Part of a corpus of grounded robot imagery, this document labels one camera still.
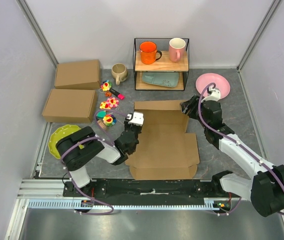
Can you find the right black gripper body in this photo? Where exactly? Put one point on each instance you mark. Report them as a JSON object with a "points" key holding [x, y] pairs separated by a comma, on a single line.
{"points": [[194, 113]]}

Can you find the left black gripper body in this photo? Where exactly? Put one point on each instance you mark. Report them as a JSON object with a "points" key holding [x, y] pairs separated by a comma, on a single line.
{"points": [[136, 130]]}

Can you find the cardboard box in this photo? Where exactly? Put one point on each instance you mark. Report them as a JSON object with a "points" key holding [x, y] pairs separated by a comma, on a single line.
{"points": [[78, 75], [165, 150], [71, 106]]}

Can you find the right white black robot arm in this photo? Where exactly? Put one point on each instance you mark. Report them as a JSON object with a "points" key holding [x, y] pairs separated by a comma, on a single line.
{"points": [[264, 187]]}

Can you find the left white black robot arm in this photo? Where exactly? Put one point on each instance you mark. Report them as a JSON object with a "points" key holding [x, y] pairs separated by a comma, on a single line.
{"points": [[77, 146]]}

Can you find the rainbow flower plush lower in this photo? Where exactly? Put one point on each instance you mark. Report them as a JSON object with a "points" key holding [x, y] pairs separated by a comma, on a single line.
{"points": [[109, 120]]}

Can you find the rainbow flower plush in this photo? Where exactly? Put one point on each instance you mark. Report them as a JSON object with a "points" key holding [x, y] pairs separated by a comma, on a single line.
{"points": [[109, 120], [106, 86]]}

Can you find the pink round plate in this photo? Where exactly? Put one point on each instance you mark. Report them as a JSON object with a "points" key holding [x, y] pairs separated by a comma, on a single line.
{"points": [[221, 83]]}

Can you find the brown small bottle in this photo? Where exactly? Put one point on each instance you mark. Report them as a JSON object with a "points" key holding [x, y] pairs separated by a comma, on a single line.
{"points": [[102, 125]]}

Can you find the teal block toy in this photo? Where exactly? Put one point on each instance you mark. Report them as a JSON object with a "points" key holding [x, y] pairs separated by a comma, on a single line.
{"points": [[101, 114]]}

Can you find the pink flower plush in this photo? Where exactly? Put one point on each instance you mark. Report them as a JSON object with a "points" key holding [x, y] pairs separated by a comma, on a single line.
{"points": [[112, 102]]}

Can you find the yellow flower plush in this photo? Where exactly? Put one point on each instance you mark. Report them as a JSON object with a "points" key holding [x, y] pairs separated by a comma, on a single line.
{"points": [[104, 105]]}

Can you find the pink black highlighter pen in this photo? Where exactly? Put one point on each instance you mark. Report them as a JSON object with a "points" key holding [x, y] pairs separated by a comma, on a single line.
{"points": [[117, 94]]}

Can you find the small orange flower charm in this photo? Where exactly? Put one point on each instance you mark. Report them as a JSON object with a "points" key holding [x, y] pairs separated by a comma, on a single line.
{"points": [[108, 94]]}

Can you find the teal rectangular ceramic plate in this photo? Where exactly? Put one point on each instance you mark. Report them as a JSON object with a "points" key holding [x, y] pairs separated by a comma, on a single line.
{"points": [[163, 79]]}

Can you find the rainbow flower plush top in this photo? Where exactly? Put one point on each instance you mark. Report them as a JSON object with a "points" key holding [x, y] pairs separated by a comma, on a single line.
{"points": [[106, 86]]}

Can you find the beige ceramic mug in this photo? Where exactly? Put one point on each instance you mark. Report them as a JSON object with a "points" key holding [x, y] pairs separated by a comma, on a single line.
{"points": [[119, 73]]}

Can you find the green dotted plate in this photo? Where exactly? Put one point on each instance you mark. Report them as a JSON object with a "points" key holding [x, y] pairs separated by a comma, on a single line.
{"points": [[59, 136]]}

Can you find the pink ceramic mug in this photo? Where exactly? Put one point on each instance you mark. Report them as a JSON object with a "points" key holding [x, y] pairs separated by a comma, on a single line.
{"points": [[176, 49]]}

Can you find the orange enamel mug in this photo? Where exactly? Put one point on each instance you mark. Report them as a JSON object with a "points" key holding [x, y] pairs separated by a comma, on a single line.
{"points": [[149, 52]]}

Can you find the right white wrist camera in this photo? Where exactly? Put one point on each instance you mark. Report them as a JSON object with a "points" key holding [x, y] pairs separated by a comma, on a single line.
{"points": [[213, 94]]}

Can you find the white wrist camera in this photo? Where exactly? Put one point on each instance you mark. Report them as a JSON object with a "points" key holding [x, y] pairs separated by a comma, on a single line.
{"points": [[213, 94], [136, 118]]}

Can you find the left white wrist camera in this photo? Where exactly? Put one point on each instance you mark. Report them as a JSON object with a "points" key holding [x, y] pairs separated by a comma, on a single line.
{"points": [[136, 118]]}

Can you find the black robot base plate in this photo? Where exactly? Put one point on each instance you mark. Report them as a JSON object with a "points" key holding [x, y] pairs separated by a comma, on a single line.
{"points": [[129, 192]]}

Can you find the black wire wooden shelf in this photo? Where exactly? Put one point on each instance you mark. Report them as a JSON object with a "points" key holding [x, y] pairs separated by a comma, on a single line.
{"points": [[162, 65]]}

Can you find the grey slotted cable duct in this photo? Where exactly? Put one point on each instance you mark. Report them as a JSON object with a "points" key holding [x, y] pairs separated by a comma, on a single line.
{"points": [[78, 204]]}

